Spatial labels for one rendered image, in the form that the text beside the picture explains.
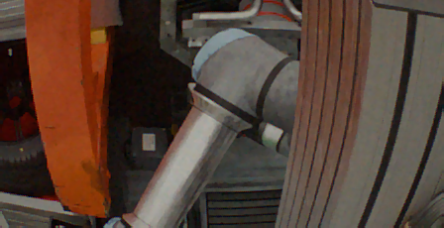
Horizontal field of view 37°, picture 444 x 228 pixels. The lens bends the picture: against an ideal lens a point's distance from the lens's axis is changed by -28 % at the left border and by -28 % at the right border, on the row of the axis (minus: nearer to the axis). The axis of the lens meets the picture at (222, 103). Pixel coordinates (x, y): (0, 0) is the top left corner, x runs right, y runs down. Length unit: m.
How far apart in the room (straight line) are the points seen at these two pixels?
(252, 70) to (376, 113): 0.94
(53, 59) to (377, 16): 1.31
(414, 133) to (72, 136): 1.42
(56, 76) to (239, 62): 0.47
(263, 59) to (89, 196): 0.80
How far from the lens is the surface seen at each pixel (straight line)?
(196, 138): 1.47
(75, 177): 2.03
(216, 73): 1.47
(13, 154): 2.39
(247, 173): 2.75
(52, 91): 1.79
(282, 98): 1.42
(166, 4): 2.16
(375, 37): 0.47
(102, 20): 2.32
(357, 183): 0.58
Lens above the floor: 2.31
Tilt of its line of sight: 47 degrees down
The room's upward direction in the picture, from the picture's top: 2 degrees clockwise
